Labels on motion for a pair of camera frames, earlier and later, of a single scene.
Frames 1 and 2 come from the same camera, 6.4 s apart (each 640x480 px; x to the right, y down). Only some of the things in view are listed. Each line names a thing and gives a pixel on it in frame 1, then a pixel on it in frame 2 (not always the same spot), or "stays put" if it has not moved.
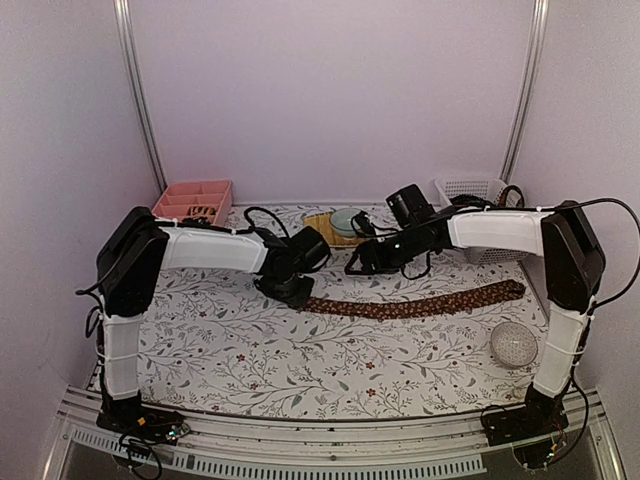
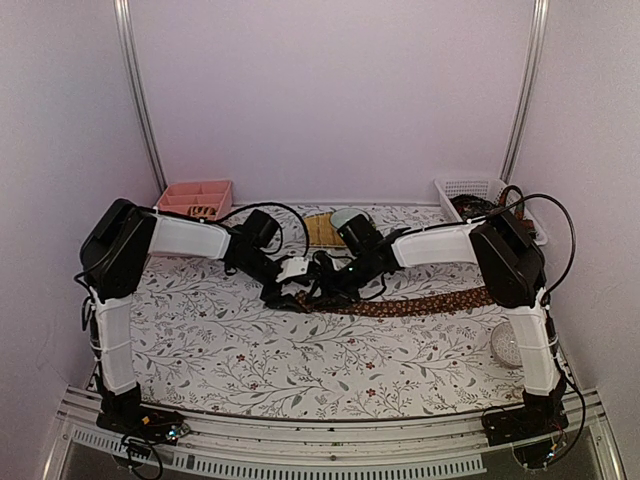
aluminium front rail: (443, 447) stays put
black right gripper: (380, 264) → (332, 288)
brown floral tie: (350, 306) stays put
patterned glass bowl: (514, 344) stays put
